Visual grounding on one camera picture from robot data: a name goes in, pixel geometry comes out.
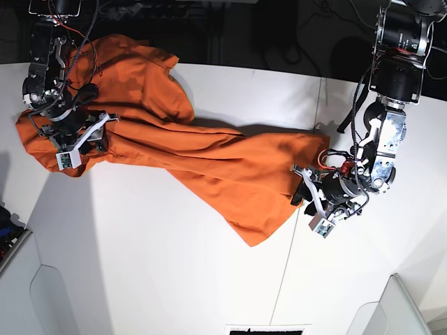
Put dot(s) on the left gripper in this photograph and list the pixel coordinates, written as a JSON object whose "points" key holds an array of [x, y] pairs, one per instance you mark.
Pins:
{"points": [[336, 193]]}

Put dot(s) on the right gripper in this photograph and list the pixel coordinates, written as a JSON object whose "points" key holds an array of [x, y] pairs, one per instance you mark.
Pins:
{"points": [[65, 133]]}

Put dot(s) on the orange t-shirt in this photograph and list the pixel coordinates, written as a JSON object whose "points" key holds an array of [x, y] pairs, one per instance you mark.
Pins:
{"points": [[247, 179]]}

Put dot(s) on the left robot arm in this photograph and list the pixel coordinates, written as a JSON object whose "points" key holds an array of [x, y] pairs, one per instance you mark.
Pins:
{"points": [[402, 45]]}

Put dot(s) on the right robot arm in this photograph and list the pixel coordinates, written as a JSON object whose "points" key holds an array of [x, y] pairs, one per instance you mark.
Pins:
{"points": [[57, 108]]}

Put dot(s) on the white framed black tray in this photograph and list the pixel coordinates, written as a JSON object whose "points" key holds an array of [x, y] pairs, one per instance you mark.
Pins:
{"points": [[267, 329]]}

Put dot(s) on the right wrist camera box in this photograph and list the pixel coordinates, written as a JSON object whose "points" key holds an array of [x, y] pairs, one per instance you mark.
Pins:
{"points": [[68, 159]]}

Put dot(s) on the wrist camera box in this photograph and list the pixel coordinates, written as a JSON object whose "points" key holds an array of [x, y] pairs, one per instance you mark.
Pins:
{"points": [[68, 159], [321, 225]]}

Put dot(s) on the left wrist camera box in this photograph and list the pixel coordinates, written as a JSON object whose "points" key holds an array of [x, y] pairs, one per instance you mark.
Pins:
{"points": [[321, 225]]}

